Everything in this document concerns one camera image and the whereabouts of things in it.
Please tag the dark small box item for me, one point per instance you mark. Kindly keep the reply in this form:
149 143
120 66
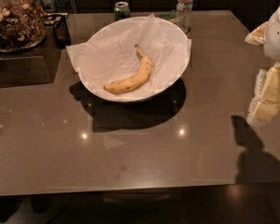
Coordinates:
60 29

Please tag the green soda can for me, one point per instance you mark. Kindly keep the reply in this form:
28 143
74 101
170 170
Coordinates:
122 10

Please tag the glass jar of snacks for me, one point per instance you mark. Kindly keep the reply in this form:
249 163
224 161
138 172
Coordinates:
21 25

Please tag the white paper liner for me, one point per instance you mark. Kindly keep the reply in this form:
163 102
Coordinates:
109 56

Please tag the white bowl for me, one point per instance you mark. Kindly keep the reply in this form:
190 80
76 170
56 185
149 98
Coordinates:
177 69

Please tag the yellow banana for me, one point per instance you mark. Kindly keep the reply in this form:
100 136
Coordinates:
139 78

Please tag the dark wooden tray box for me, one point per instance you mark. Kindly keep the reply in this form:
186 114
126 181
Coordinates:
33 66

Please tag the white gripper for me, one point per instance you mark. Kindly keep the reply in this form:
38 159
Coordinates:
278 34

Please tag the clear plastic water bottle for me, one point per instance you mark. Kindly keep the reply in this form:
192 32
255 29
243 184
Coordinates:
182 14

